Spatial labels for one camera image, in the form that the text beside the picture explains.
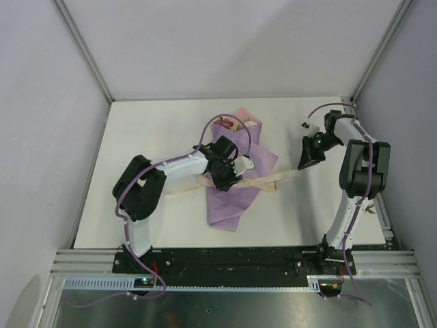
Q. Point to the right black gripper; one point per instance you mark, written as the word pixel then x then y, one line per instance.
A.
pixel 309 157

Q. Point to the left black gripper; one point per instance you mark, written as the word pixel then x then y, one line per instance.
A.
pixel 224 185

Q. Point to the cream ribbon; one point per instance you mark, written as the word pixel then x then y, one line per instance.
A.
pixel 269 183

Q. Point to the pink wrapping paper sheet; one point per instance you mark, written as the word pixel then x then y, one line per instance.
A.
pixel 225 208

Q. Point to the dark pink rose stem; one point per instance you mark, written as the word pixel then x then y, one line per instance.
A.
pixel 224 122

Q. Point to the light pink rose stem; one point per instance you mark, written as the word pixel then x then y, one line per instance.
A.
pixel 245 124

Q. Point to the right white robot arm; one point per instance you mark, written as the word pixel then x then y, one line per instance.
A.
pixel 363 175

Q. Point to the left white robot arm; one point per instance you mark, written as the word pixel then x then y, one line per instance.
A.
pixel 142 184

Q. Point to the small dry leaf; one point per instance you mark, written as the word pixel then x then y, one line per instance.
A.
pixel 370 209

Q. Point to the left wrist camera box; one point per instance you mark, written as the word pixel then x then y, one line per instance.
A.
pixel 243 164

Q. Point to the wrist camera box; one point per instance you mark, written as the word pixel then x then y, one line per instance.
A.
pixel 309 129
pixel 243 164

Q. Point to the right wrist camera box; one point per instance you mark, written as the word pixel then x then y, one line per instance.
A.
pixel 309 129

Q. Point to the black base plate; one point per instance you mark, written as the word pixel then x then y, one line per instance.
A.
pixel 238 267

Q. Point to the aluminium frame rail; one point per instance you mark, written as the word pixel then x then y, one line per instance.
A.
pixel 69 262

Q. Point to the white cable duct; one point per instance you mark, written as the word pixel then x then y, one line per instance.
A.
pixel 132 283

